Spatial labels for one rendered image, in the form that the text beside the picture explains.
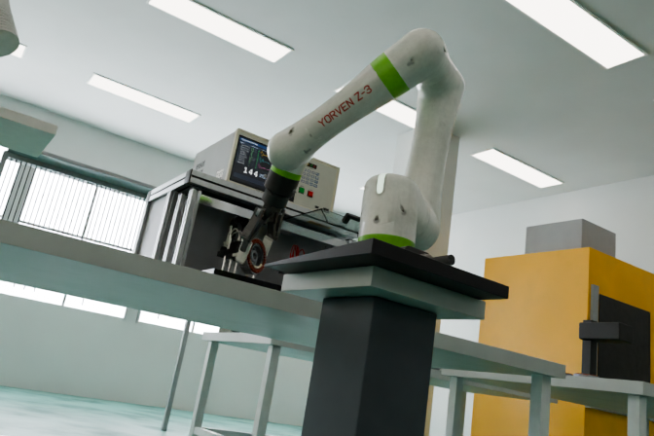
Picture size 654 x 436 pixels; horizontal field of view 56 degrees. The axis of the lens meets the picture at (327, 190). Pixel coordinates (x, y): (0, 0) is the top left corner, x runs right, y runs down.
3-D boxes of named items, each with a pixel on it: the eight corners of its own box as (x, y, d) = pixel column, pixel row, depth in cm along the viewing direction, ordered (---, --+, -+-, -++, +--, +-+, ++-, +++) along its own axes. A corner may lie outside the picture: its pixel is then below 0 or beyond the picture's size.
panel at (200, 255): (320, 318, 232) (333, 241, 242) (153, 277, 200) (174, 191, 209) (318, 318, 233) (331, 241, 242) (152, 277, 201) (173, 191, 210)
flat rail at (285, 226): (349, 250, 226) (350, 242, 227) (194, 200, 196) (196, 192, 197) (347, 251, 227) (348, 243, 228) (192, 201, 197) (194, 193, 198)
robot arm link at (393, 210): (425, 266, 144) (431, 191, 151) (401, 246, 131) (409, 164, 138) (374, 266, 150) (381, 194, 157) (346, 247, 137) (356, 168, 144)
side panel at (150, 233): (156, 285, 201) (179, 193, 211) (147, 283, 200) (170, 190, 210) (130, 289, 224) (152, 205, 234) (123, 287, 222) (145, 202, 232)
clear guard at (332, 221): (387, 243, 204) (389, 226, 206) (328, 223, 192) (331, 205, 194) (332, 252, 231) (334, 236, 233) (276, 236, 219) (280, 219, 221)
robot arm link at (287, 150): (395, 99, 165) (371, 64, 164) (394, 98, 153) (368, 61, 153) (287, 176, 171) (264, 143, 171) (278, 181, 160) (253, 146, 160)
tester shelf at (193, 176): (357, 237, 230) (359, 226, 231) (188, 181, 196) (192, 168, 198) (297, 249, 266) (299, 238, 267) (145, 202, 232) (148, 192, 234)
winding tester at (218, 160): (332, 219, 228) (340, 167, 234) (226, 183, 207) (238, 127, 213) (279, 232, 260) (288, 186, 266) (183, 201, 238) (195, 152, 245)
